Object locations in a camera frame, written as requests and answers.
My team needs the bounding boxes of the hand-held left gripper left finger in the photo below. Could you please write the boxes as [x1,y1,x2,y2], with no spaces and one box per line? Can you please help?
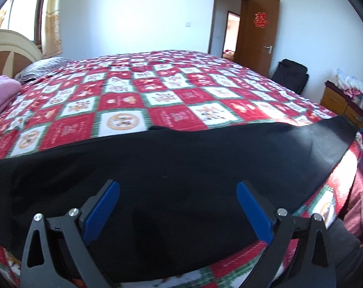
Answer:
[19,179,121,288]

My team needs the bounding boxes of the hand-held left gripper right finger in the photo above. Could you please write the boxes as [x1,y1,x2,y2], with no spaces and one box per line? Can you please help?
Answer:
[236,180,336,288]

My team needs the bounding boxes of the black pants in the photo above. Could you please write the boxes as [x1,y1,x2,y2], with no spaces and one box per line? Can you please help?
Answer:
[0,115,360,282]

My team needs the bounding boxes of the maroon quilted cloth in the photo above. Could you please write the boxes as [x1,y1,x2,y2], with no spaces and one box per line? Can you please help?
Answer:
[342,153,363,242]

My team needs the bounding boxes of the red checkered printed blanket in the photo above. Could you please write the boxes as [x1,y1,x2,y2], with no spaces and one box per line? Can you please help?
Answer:
[0,51,363,288]

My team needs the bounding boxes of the wooden cabinet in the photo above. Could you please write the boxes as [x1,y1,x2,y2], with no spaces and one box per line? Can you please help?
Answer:
[320,80,363,134]

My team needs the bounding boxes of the black folding chair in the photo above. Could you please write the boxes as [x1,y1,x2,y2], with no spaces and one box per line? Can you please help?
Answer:
[271,59,309,94]

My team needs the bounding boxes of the pink folded quilt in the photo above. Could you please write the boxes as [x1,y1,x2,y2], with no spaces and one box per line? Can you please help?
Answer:
[0,76,22,122]

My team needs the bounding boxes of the striped pillow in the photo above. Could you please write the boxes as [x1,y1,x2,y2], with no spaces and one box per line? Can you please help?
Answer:
[14,57,72,83]

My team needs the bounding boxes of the brown wooden door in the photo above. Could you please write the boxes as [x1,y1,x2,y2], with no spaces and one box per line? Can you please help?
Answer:
[234,0,280,78]

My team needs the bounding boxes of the cream wooden headboard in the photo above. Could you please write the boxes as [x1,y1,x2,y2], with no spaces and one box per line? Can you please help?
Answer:
[0,29,44,77]

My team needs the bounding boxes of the red paper door decoration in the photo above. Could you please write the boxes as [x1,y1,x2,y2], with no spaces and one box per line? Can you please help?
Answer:
[253,12,269,29]

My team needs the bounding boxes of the narrow yellow curtain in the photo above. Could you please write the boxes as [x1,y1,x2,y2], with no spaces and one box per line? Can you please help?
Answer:
[42,0,63,57]

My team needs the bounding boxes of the window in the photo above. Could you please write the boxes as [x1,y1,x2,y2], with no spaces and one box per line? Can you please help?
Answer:
[7,0,48,47]

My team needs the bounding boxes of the brown door frame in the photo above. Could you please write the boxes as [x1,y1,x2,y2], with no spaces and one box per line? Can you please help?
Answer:
[207,0,252,61]

